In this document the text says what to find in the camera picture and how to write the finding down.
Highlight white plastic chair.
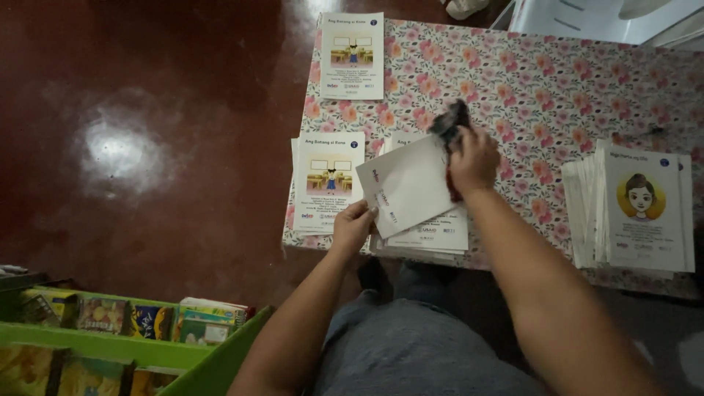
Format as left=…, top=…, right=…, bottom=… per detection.
left=489, top=0, right=704, bottom=51

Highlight single classroom cover booklet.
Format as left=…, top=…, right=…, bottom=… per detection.
left=319, top=11, right=385, bottom=101

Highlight white booklet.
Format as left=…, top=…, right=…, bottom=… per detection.
left=355, top=134, right=458, bottom=239

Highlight stack of white booklets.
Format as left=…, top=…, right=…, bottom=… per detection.
left=370, top=131, right=470, bottom=261

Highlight floral tablecloth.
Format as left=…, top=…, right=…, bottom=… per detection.
left=280, top=19, right=704, bottom=300

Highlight person's grey shorts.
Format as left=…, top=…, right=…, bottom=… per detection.
left=308, top=258, right=551, bottom=396

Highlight person's right hand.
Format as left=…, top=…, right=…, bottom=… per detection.
left=447, top=125, right=501, bottom=200

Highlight green book rack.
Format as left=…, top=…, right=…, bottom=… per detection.
left=0, top=265, right=276, bottom=396

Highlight stack of face cover booklets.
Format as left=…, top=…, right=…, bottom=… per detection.
left=561, top=139, right=696, bottom=276

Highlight person's left hand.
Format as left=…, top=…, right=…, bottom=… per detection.
left=330, top=199, right=380, bottom=258

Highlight dark cleaning cloth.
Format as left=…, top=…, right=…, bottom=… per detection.
left=428, top=99, right=473, bottom=203

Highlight stack of classroom cover booklets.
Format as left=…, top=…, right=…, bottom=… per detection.
left=290, top=131, right=366, bottom=237

